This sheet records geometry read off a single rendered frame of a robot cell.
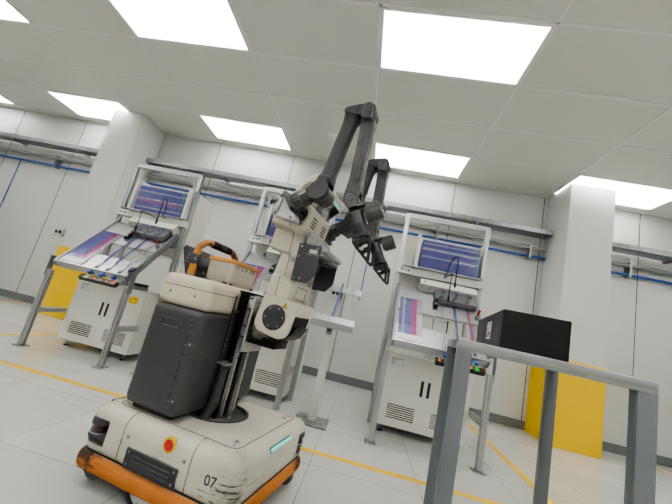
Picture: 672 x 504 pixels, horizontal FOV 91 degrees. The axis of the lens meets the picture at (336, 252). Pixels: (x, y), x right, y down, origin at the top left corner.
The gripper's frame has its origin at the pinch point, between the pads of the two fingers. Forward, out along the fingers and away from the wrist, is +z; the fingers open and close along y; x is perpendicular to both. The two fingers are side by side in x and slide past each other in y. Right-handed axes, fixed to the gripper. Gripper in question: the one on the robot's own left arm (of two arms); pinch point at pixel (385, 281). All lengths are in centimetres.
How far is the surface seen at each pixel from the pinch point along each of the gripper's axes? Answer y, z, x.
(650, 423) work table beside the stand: -57, 60, -54
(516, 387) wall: 321, 112, -89
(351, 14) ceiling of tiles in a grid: 35, -209, -30
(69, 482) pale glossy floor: -54, 47, 125
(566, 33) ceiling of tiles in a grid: 61, -140, -162
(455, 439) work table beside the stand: -57, 56, -11
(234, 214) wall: 242, -206, 206
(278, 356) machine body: 108, 14, 113
